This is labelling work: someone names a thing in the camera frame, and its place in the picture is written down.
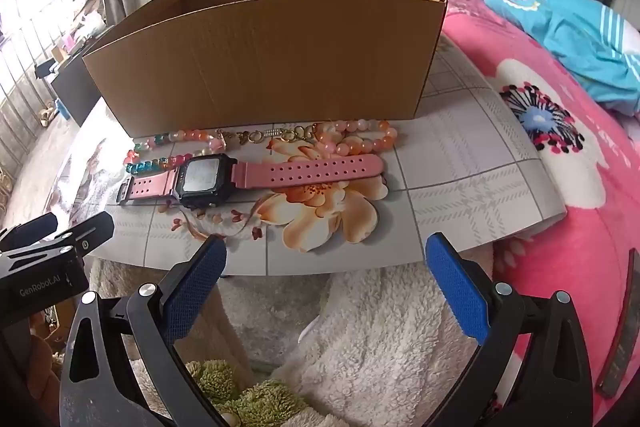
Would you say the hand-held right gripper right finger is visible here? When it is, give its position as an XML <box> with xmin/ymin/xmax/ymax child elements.
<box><xmin>422</xmin><ymin>232</ymin><xmax>593</xmax><ymax>427</ymax></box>

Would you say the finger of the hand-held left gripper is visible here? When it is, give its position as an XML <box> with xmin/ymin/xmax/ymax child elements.
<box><xmin>0</xmin><ymin>213</ymin><xmax>59</xmax><ymax>253</ymax></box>
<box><xmin>14</xmin><ymin>211</ymin><xmax>116</xmax><ymax>264</ymax></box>

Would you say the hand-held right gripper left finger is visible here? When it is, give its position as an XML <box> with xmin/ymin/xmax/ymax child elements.
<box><xmin>59</xmin><ymin>234</ymin><xmax>228</xmax><ymax>427</ymax></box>

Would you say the multicolour bead bracelet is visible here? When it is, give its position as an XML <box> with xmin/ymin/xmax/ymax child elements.
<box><xmin>123</xmin><ymin>127</ymin><xmax>231</xmax><ymax>178</ymax></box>

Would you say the pink strap digital watch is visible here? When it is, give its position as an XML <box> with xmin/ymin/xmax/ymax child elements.
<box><xmin>116</xmin><ymin>153</ymin><xmax>387</xmax><ymax>209</ymax></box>

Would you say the orange bead bracelet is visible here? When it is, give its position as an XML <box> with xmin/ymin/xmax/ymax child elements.
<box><xmin>312</xmin><ymin>119</ymin><xmax>399</xmax><ymax>156</ymax></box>

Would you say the gold chain bracelet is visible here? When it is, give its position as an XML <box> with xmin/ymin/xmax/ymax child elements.
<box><xmin>250</xmin><ymin>124</ymin><xmax>317</xmax><ymax>144</ymax></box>

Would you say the brown cardboard box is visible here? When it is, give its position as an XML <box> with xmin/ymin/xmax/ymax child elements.
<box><xmin>81</xmin><ymin>0</ymin><xmax>449</xmax><ymax>131</ymax></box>

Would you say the white fleece blanket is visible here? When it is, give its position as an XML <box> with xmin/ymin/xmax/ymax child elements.
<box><xmin>85</xmin><ymin>252</ymin><xmax>501</xmax><ymax>427</ymax></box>

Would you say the pink floral blanket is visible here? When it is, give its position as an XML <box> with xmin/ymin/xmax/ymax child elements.
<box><xmin>382</xmin><ymin>0</ymin><xmax>640</xmax><ymax>427</ymax></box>

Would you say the balcony railing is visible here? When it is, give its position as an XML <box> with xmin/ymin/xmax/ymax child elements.
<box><xmin>0</xmin><ymin>42</ymin><xmax>57</xmax><ymax>168</ymax></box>

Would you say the green plush cloth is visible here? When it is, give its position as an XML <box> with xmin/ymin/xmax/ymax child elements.
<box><xmin>185</xmin><ymin>359</ymin><xmax>311</xmax><ymax>427</ymax></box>

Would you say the grey plaid floral mat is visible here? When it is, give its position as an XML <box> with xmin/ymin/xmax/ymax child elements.
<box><xmin>12</xmin><ymin>34</ymin><xmax>568</xmax><ymax>279</ymax></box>

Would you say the black side table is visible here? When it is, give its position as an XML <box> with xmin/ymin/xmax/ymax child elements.
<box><xmin>50</xmin><ymin>39</ymin><xmax>108</xmax><ymax>128</ymax></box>

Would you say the blue garment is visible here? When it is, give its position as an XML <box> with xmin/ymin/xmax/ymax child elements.
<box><xmin>482</xmin><ymin>0</ymin><xmax>640</xmax><ymax>115</ymax></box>

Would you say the dark grey strap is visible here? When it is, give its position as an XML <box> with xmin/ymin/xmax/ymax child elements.
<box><xmin>599</xmin><ymin>249</ymin><xmax>640</xmax><ymax>400</ymax></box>

